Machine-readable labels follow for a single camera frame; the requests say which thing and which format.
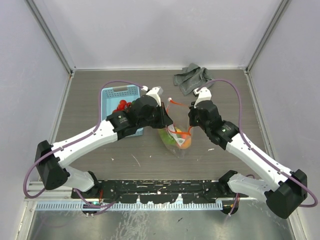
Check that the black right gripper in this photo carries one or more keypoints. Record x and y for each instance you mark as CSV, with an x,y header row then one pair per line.
x,y
191,121

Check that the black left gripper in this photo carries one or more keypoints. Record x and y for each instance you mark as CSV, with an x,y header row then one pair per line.
x,y
164,119

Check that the clear zip top bag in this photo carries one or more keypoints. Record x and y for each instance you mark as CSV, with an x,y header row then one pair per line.
x,y
178,112

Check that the red strawberry cluster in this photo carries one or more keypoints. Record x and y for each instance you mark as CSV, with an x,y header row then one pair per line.
x,y
123,105

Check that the blue plastic basket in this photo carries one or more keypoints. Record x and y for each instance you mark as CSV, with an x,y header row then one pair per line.
x,y
111,97

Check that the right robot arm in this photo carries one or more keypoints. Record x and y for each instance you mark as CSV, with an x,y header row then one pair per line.
x,y
282,189

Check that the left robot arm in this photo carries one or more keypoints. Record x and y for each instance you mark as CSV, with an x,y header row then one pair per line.
x,y
53,160

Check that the grey crumpled cloth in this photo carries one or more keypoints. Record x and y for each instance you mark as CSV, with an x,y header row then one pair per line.
x,y
191,77

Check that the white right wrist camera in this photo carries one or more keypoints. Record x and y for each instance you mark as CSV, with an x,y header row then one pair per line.
x,y
202,94

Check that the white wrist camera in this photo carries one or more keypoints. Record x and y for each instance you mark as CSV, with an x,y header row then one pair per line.
x,y
202,94
154,92

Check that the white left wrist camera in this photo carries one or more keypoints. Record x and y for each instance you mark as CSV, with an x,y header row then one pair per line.
x,y
154,92

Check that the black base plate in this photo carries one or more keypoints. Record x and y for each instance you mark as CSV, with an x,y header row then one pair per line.
x,y
160,191

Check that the blue slotted cable duct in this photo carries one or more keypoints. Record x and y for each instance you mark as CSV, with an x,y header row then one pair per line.
x,y
176,206

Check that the aluminium frame rail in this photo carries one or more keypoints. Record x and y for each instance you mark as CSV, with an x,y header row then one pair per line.
x,y
33,189

